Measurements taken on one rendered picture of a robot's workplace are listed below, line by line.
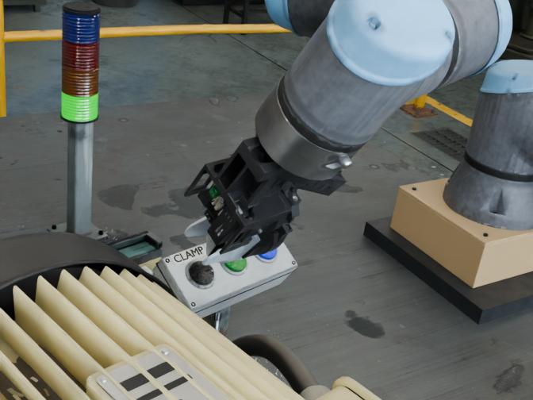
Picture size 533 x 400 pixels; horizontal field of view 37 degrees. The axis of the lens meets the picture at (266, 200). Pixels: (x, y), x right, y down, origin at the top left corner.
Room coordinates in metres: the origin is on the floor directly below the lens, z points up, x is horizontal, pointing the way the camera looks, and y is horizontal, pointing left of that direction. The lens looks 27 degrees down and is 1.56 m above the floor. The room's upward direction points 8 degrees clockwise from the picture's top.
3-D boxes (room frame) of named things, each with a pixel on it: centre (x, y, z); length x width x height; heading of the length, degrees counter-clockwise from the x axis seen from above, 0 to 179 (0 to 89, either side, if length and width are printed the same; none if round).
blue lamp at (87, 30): (1.25, 0.33, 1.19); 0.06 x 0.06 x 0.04
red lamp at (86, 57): (1.25, 0.33, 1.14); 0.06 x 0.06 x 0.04
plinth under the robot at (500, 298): (1.36, -0.42, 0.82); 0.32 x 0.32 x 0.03; 35
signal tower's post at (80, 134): (1.25, 0.33, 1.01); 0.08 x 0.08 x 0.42; 47
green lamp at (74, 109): (1.25, 0.33, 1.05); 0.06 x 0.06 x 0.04
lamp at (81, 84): (1.25, 0.33, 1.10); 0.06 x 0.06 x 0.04
